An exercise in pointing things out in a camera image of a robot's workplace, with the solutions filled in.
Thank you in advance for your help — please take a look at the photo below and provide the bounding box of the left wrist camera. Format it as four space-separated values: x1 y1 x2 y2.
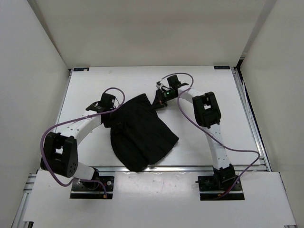
85 93 116 113

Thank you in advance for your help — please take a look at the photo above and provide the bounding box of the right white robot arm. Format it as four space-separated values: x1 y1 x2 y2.
152 85 236 190

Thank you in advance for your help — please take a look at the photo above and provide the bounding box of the left aluminium frame rail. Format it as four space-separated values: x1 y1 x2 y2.
11 174 37 228

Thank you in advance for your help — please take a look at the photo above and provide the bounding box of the left blue corner label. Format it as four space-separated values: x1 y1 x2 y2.
73 67 90 72

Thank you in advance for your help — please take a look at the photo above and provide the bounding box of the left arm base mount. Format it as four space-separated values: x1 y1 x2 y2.
70 168 115 200

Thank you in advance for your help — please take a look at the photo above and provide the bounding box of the blue corner label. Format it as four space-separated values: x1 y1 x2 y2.
73 67 90 72
214 66 230 70

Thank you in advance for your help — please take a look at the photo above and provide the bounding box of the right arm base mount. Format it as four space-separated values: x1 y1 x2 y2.
195 170 245 201

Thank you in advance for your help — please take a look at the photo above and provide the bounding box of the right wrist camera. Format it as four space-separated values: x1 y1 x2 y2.
156 75 189 89

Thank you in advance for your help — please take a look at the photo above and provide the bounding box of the front aluminium rail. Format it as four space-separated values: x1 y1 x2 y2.
95 166 213 172

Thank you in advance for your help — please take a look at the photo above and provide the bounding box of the black pleated skirt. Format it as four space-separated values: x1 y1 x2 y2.
109 94 179 172

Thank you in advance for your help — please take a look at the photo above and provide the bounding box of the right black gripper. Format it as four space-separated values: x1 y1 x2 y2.
151 88 177 111

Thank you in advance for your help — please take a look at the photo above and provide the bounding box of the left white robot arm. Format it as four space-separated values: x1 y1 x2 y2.
40 106 115 190

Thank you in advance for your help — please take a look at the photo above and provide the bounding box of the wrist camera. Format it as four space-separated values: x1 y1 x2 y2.
85 93 116 113
156 75 189 89

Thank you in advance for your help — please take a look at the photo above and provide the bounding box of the right blue corner label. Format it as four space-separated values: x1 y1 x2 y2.
214 66 230 70

